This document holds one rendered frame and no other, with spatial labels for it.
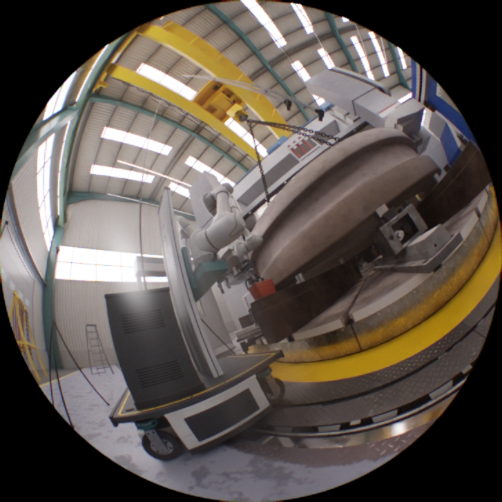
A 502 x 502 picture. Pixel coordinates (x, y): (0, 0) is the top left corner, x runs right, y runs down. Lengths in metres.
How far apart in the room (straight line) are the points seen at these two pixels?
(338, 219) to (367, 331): 1.02
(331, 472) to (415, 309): 0.93
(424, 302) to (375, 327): 0.36
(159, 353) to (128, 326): 0.18
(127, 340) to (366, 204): 1.93
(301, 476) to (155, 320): 0.83
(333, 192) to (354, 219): 0.44
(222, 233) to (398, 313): 1.17
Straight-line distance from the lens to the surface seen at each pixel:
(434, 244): 1.00
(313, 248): 1.70
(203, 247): 0.97
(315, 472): 0.66
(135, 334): 0.79
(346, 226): 1.61
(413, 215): 1.35
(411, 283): 1.10
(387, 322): 1.15
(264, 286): 1.33
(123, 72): 11.27
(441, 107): 5.38
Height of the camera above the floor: 0.56
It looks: 22 degrees up
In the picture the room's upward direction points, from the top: 25 degrees counter-clockwise
